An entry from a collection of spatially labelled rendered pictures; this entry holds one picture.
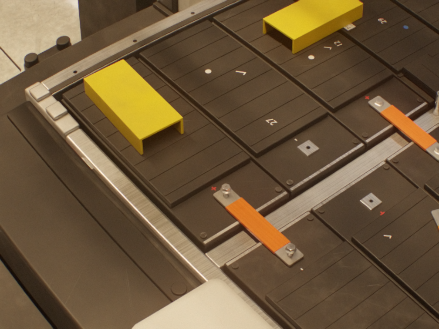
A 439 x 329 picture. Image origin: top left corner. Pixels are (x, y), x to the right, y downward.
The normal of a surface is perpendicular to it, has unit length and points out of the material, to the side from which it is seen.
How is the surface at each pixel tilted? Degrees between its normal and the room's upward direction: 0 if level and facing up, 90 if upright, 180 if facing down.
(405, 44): 0
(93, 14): 90
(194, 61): 0
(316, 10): 0
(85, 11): 90
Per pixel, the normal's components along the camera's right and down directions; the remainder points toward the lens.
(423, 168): 0.00, -0.69
